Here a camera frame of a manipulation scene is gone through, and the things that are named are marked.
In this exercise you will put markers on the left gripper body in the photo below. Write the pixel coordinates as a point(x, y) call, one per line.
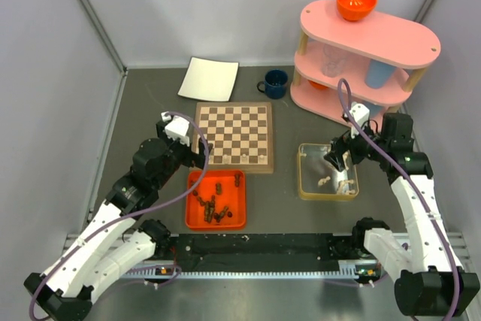
point(183, 154)

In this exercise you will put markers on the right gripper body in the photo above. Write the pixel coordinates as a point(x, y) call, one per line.
point(359, 146)

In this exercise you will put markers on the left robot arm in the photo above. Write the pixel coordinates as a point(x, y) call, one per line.
point(69, 288)

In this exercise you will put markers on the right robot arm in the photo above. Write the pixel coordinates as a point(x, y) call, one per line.
point(428, 277)

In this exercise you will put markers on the dark long chess piece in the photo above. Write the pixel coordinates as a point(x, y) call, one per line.
point(207, 212)

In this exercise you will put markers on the wooden chess board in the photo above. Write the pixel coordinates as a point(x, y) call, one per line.
point(237, 128)

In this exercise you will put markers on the orange plastic tray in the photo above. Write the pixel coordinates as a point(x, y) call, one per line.
point(228, 211)

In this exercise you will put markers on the light blue plastic cup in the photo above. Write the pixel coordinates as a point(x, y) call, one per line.
point(378, 74)

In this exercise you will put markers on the white square plate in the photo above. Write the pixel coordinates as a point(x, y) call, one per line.
point(209, 80)

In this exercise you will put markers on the pink three-tier shelf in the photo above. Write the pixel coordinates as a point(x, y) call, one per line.
point(410, 47)

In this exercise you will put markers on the clear plastic cup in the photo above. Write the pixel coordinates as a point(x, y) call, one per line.
point(333, 60)

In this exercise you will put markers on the dark blue enamel mug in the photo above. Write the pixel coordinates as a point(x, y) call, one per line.
point(274, 84)

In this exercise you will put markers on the orange plastic bowl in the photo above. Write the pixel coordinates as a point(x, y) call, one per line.
point(355, 10)

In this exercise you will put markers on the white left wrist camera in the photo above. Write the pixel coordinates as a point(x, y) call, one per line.
point(176, 127)

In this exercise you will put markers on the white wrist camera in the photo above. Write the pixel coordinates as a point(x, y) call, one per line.
point(360, 113)
point(176, 127)

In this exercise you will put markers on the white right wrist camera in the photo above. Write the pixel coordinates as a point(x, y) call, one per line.
point(360, 113)

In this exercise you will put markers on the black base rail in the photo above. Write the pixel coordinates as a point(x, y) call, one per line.
point(267, 252)

